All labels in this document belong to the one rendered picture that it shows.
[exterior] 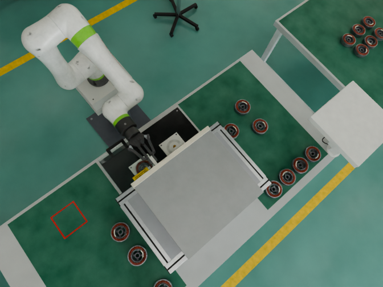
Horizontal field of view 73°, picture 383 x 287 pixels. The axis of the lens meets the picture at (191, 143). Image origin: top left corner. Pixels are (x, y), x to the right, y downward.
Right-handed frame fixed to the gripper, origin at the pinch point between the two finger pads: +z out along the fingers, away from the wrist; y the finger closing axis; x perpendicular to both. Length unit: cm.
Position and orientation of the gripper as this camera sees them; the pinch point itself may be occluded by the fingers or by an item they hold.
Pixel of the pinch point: (154, 162)
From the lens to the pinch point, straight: 126.7
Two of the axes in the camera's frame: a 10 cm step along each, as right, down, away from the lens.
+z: 6.3, 7.6, -1.8
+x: 0.8, -2.9, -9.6
